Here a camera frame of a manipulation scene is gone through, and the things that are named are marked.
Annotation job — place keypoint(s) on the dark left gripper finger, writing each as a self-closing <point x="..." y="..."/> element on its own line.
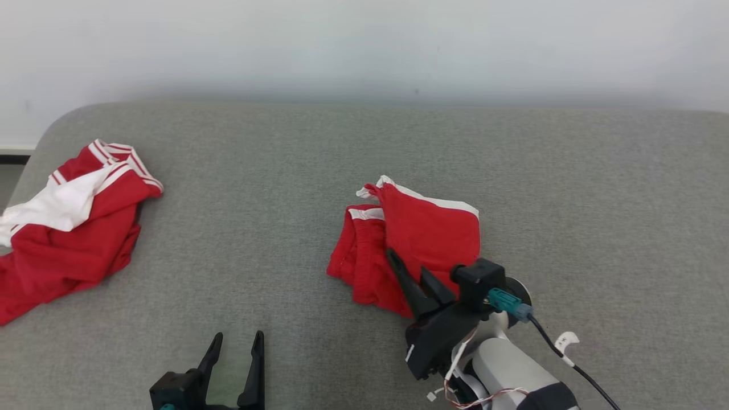
<point x="209" y="361"/>
<point x="255" y="376"/>

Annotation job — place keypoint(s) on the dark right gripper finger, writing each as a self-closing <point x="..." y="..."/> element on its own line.
<point x="413" y="293"/>
<point x="441" y="291"/>

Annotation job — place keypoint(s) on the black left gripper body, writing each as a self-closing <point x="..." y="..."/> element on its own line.
<point x="228" y="407"/>

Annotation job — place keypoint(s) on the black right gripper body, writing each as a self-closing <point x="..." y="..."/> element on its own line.
<point x="441" y="339"/>

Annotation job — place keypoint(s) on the red shorts with white trim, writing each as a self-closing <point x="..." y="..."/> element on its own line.
<point x="427" y="233"/>

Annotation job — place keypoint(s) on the red and white basketball jersey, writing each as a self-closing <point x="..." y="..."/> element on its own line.
<point x="62" y="250"/>

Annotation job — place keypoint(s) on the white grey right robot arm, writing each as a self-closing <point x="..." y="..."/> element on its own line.
<point x="512" y="370"/>

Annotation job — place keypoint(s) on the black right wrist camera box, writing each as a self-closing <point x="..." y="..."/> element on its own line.
<point x="478" y="279"/>

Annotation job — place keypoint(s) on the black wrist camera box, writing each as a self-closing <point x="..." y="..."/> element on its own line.
<point x="478" y="279"/>
<point x="176" y="390"/>

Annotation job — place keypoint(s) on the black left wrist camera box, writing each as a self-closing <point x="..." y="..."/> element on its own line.
<point x="176" y="390"/>

